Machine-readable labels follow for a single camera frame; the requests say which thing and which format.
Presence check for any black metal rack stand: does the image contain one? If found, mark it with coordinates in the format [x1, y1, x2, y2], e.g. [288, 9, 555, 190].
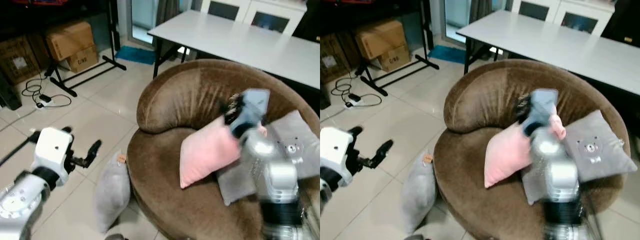
[356, 0, 440, 97]
[44, 0, 127, 98]

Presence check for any plain grey small pillow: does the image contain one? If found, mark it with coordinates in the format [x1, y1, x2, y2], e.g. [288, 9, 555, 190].
[216, 159, 259, 207]
[521, 165, 551, 206]

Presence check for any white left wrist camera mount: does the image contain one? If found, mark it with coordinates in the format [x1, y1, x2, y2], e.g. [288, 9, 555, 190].
[31, 127, 75, 176]
[320, 127, 352, 174]

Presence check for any grey pillow with orange tag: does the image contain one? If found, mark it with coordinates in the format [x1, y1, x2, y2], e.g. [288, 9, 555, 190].
[400, 152, 437, 236]
[94, 152, 132, 234]

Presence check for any white cabinet with glass doors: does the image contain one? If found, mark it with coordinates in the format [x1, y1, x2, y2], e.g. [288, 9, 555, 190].
[200, 0, 307, 36]
[510, 0, 617, 36]

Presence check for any large light cardboard box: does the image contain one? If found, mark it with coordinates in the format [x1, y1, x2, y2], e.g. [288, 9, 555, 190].
[354, 20, 410, 61]
[45, 21, 96, 62]

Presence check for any brown round velvet sofa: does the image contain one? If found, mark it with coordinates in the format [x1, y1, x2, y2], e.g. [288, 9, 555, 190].
[433, 59, 632, 240]
[126, 59, 321, 240]

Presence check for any black floor cable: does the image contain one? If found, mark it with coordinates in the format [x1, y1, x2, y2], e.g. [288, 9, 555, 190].
[332, 75, 383, 108]
[21, 75, 73, 110]

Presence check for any pink square pillow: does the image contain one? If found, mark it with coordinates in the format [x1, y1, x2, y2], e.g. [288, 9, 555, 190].
[484, 113, 567, 189]
[179, 116, 269, 189]

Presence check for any dark brown cardboard box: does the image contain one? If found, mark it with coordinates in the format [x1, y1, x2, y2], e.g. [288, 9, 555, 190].
[320, 34, 353, 84]
[0, 35, 42, 85]

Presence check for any white table with black legs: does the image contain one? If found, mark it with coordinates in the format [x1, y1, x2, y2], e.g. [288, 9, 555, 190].
[148, 10, 321, 91]
[456, 10, 640, 97]

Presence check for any black floor standing object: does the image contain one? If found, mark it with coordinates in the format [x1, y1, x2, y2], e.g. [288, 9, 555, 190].
[0, 69, 23, 111]
[320, 84, 332, 111]

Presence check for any grey curtain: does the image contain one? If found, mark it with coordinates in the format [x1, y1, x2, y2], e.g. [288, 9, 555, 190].
[469, 0, 494, 24]
[156, 0, 181, 27]

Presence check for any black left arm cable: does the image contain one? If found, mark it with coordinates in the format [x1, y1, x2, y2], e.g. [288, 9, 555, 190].
[0, 131, 42, 167]

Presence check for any grey bear print pillow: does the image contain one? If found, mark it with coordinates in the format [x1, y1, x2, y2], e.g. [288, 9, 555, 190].
[561, 110, 639, 183]
[269, 110, 321, 180]

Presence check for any dark wooden cabinet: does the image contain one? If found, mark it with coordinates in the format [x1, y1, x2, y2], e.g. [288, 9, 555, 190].
[292, 0, 321, 43]
[600, 0, 640, 49]

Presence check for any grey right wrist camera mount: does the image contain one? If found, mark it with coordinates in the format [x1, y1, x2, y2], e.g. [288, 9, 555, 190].
[239, 88, 271, 132]
[530, 88, 560, 127]

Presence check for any blue door mat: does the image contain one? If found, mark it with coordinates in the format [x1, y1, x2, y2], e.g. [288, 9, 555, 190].
[428, 45, 467, 65]
[115, 46, 157, 66]

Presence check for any small printed cardboard box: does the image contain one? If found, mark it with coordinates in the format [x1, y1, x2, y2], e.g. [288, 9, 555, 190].
[375, 45, 413, 72]
[59, 46, 100, 74]

